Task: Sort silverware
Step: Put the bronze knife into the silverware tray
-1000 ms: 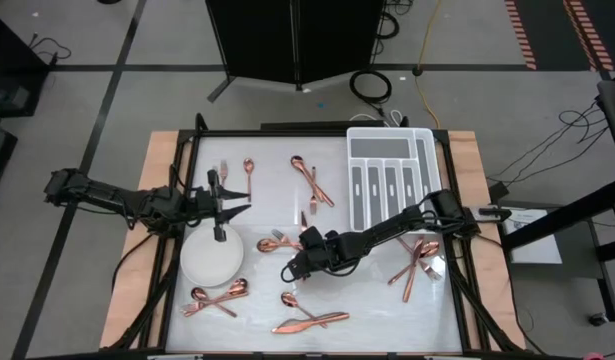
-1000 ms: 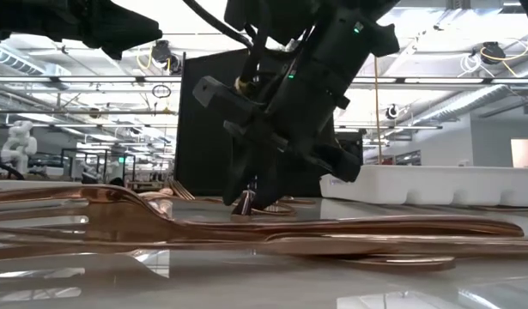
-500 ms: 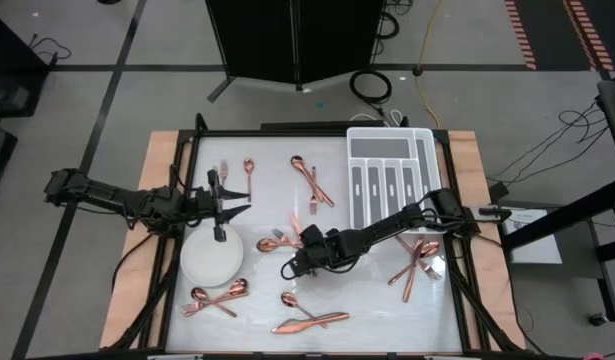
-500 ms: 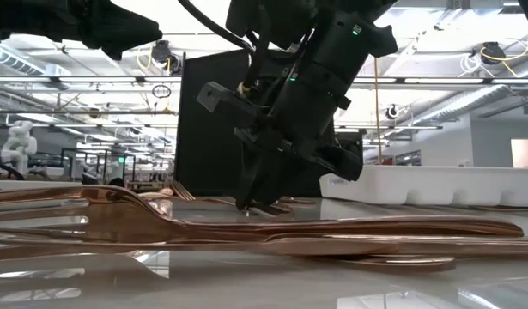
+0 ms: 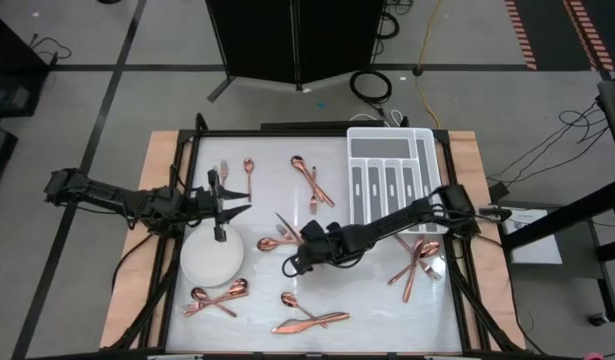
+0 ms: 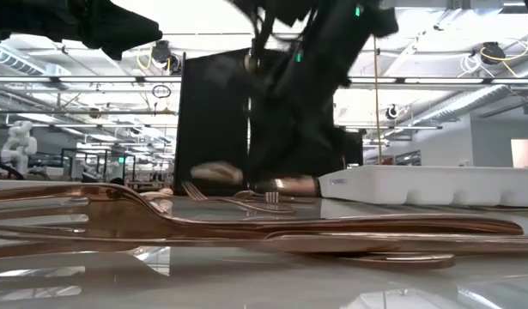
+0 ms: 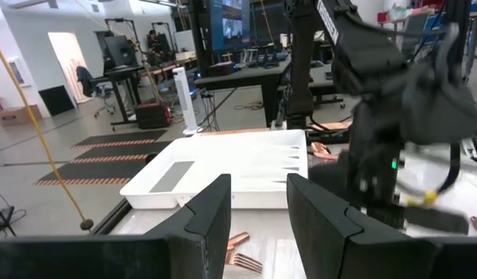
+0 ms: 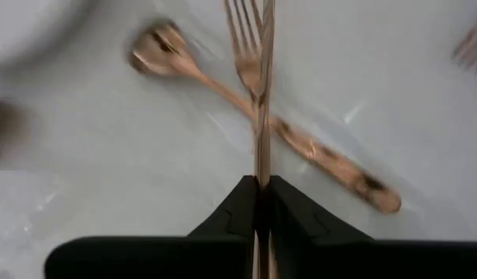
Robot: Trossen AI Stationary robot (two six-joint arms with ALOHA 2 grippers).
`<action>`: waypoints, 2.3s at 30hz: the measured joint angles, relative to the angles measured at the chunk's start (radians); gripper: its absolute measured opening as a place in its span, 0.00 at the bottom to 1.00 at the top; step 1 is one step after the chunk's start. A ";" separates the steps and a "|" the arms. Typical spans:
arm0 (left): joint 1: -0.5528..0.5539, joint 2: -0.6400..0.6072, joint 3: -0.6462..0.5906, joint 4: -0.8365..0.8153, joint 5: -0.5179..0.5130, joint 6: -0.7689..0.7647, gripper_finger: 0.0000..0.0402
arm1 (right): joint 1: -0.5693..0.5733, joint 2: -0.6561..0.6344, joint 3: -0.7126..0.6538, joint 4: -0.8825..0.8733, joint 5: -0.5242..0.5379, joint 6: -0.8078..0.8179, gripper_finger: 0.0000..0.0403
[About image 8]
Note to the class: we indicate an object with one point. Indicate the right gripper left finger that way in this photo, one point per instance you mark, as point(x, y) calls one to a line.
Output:
point(164, 255)

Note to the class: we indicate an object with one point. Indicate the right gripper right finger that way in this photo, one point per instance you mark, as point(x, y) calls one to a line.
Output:
point(339, 259)

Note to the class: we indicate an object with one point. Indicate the copper fork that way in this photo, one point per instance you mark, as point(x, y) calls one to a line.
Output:
point(247, 69)
point(263, 155)
point(472, 50)

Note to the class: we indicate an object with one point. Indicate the copper spoon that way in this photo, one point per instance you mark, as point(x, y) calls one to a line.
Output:
point(160, 50)

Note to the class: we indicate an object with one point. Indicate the white bowl at left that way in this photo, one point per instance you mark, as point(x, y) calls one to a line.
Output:
point(13, 19)

